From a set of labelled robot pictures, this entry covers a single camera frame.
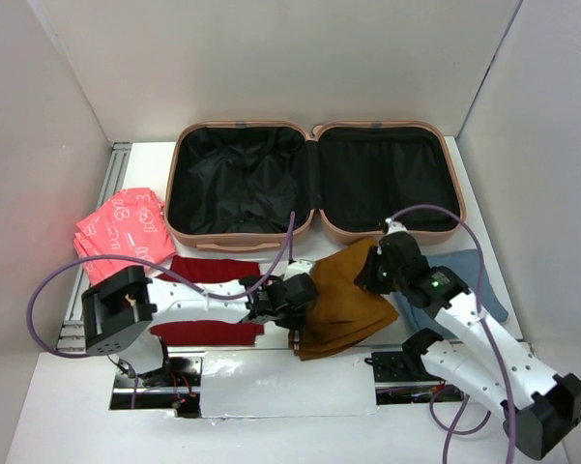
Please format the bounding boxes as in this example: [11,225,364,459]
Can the dark red folded garment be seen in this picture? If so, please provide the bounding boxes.
[150,256,265,346]

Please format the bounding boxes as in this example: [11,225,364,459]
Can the pink open suitcase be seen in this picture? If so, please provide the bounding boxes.
[164,121,466,252]

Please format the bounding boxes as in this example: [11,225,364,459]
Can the mustard brown garment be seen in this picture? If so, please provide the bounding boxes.
[288,239,398,361]

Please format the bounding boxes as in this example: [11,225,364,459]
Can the aluminium rail frame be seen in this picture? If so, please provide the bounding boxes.
[56,143,131,355]

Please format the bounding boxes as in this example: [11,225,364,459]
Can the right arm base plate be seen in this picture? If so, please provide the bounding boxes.
[363,351,462,406]

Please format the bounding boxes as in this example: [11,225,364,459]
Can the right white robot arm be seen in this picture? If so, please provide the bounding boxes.
[355,218,581,461]

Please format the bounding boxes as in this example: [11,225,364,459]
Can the coral pink patterned garment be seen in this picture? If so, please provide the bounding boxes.
[73,187,177,285]

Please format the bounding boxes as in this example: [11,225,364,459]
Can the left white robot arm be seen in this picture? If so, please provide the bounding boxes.
[81,260,318,386]

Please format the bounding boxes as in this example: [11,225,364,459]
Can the grey blue folded garment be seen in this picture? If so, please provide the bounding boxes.
[392,249,508,339]

